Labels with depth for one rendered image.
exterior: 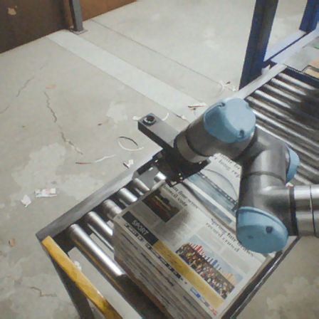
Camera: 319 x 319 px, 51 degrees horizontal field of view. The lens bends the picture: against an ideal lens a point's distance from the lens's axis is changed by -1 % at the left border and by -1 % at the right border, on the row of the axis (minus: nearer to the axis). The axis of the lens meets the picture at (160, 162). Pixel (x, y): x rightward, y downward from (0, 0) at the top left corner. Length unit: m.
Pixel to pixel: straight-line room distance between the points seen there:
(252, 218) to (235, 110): 0.17
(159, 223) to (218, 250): 0.13
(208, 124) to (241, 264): 0.30
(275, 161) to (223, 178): 0.25
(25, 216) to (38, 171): 0.35
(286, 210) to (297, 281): 1.44
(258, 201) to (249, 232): 0.05
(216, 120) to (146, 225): 0.29
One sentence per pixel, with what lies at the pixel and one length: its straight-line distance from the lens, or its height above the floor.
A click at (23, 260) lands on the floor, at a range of 1.99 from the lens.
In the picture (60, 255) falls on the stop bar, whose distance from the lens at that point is 0.98.
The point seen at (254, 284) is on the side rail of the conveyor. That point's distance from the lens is 0.96.
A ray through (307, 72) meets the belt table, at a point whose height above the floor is 0.80.
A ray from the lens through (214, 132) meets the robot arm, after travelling 0.55.
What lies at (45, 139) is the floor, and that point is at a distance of 2.57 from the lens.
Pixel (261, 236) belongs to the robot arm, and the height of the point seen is 1.24.
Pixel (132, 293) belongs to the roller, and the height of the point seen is 0.80.
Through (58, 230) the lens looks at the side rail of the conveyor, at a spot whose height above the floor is 0.80.
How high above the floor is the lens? 1.66
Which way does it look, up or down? 47 degrees down
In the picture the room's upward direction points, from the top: straight up
